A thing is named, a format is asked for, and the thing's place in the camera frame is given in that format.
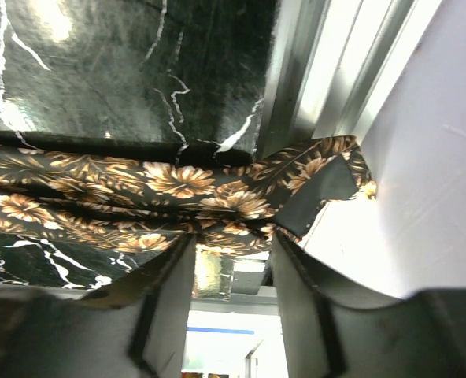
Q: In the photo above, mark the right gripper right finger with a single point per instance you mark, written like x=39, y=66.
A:
x=335, y=327

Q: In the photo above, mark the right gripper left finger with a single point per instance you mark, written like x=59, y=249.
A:
x=134, y=327

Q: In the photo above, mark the brown floral patterned tie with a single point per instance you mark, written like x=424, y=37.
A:
x=132, y=206

